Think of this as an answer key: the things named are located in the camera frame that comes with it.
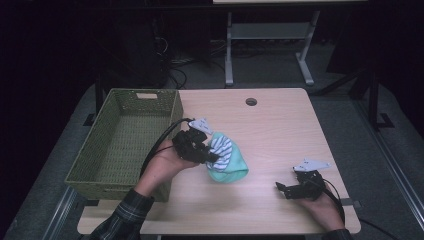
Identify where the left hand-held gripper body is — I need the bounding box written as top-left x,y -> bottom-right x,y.
171,117 -> 215,165

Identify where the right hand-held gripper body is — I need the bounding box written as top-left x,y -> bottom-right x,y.
291,158 -> 332,202

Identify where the mint green hat striped lining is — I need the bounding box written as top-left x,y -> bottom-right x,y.
205,131 -> 250,184

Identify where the green woven basket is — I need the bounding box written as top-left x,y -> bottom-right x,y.
64,87 -> 185,203

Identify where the person's right hand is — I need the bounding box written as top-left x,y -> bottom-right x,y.
294,193 -> 347,233

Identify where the person's left hand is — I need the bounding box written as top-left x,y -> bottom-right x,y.
134,139 -> 202,198

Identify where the grey tape strip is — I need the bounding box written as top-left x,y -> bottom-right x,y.
340,197 -> 362,209

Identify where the black computer tower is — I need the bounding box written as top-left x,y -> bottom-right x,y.
98,13 -> 169,90

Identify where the black metal stand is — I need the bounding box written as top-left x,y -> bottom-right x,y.
366,65 -> 396,131

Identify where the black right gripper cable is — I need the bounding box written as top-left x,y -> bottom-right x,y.
315,177 -> 346,224

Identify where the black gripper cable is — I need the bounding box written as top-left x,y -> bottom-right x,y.
139,117 -> 196,178
315,177 -> 346,224

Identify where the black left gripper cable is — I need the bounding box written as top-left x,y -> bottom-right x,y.
139,117 -> 196,178

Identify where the tangle of floor cables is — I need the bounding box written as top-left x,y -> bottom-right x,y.
152,35 -> 228,90

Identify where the black floor cable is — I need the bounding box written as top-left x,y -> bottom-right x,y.
357,216 -> 403,240

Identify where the aluminium floor rail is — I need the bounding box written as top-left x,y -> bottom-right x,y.
355,98 -> 424,232
41,185 -> 80,240

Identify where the grey metal desk frame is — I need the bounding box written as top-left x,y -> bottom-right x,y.
224,9 -> 322,88

